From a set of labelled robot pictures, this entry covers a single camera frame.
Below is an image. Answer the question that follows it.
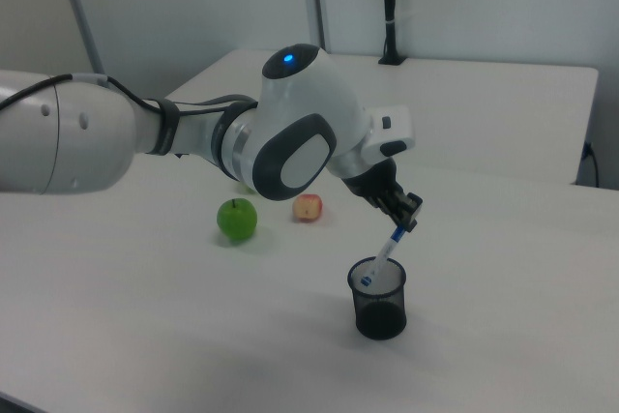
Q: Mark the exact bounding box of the dark hanging cable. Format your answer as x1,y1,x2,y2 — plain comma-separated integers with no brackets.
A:
581,140,602,188

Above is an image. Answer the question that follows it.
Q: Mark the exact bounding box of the dark green toy apple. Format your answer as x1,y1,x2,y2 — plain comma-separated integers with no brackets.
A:
215,197,259,244

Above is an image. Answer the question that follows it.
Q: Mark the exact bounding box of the black cable strap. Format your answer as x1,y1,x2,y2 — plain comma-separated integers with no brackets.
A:
144,97,182,157

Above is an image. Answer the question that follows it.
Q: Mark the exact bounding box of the red toy strawberry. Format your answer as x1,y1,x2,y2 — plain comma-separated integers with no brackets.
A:
291,192,324,224

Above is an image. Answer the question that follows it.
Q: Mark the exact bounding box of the black mesh pen cup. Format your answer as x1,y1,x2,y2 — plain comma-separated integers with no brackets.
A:
345,257,408,341

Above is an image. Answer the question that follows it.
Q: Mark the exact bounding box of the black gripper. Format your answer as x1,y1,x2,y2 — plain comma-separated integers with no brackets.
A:
345,159,425,233

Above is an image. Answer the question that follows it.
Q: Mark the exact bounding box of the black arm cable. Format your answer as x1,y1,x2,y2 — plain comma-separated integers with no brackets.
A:
0,73,260,117

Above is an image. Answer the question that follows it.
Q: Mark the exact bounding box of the blue and white marker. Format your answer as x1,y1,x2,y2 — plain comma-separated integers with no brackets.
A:
359,224,407,287

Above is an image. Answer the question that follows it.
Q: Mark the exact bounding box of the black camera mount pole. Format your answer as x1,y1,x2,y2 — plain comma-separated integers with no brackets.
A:
377,0,407,67

